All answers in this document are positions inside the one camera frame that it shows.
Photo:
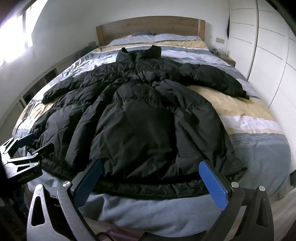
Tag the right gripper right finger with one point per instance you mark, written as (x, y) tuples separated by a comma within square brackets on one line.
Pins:
[(257, 221)]

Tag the dark clothes on shelf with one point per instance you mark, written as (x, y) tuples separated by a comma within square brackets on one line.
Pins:
[(87, 50)]

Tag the striped duvet cover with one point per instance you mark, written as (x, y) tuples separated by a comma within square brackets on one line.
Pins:
[(257, 138)]

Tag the items on nightstand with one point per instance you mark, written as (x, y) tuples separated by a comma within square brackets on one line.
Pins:
[(216, 52)]

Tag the wall socket plate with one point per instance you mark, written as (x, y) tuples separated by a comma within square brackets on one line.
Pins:
[(219, 40)]

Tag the window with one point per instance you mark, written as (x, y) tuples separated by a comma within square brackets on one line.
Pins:
[(17, 29)]

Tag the wooden headboard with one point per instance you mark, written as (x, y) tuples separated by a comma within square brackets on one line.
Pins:
[(157, 24)]

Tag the white sliding wardrobe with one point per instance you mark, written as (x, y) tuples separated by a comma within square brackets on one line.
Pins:
[(263, 47)]

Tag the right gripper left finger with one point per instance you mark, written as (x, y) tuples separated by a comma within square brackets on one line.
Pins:
[(54, 214)]

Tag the white low shelf unit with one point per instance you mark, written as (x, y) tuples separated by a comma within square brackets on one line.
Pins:
[(10, 117)]

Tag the black puffer coat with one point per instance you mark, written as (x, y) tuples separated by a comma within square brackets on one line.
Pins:
[(139, 117)]

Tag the wooden nightstand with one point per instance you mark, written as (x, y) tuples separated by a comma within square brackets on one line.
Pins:
[(228, 61)]

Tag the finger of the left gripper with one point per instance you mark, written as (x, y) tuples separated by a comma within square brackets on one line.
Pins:
[(11, 146), (39, 153)]

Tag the blue grey pillow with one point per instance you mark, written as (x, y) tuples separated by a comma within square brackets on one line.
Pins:
[(141, 33)]

